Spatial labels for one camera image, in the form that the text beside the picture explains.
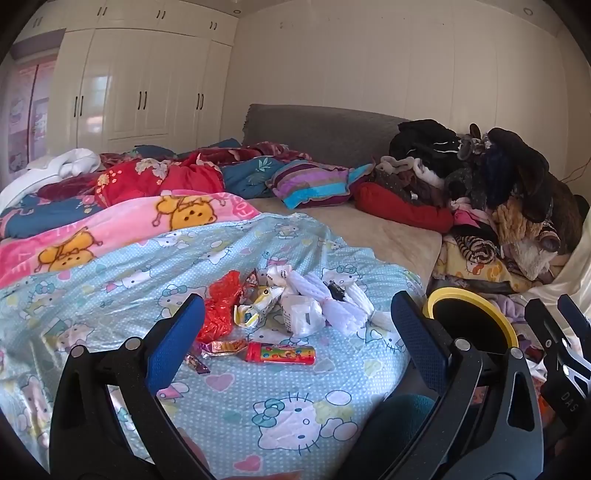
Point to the red cloth roll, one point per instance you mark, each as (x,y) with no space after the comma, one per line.
(406,212)

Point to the grey headboard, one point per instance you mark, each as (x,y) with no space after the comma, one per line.
(323,134)

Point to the pink cartoon bear blanket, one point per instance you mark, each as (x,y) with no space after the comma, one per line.
(115,226)

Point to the blue floral quilt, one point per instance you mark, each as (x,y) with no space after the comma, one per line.
(254,177)

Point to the white plastic wrappers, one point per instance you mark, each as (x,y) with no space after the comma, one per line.
(351,309)

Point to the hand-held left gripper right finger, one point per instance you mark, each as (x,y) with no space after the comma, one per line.
(420,341)

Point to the beige bed mattress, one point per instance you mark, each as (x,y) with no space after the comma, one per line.
(369,240)

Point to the white cloth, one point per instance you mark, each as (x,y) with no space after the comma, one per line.
(46,170)

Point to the light blue cat quilt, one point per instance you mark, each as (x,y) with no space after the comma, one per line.
(277,415)

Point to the yellow white snack bag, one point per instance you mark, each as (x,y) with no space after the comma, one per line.
(254,309)

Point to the maroon floral blanket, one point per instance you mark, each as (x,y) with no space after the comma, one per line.
(277,150)

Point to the yellow cartoon blanket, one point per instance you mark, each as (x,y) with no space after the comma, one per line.
(480,272)

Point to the pile of clothes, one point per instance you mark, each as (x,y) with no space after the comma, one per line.
(508,184)

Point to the orange candy wrapper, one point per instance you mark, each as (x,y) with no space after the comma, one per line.
(224,347)

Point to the red floral quilt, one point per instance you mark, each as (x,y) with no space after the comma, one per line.
(138,177)

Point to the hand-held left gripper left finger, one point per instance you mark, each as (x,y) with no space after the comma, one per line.
(175,341)

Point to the yellow rimmed black bin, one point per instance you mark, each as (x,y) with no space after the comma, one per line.
(466,318)

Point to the black snack wrapper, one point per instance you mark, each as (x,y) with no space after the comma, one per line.
(335,291)

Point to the dark blue printed blanket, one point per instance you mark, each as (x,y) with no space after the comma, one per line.
(46,217)

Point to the white wardrobe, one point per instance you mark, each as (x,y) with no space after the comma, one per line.
(138,69)

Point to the purple candy wrapper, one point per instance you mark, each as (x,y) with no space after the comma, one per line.
(198,363)

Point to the purple striped pillow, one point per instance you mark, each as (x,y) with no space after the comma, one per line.
(314,184)

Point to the red plastic bag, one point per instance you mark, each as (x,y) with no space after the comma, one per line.
(219,309)

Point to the white plastic bag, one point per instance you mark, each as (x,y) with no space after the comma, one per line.
(300,316)

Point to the red candy tube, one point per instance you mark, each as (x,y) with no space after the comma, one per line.
(281,354)

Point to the white curtain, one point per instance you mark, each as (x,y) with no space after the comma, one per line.
(577,277)

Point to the lilac cloth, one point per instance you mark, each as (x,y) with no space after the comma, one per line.
(510,307)

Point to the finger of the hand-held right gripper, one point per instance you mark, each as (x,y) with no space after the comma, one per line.
(577,327)
(547,337)

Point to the pink printed door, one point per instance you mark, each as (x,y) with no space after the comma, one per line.
(32,101)

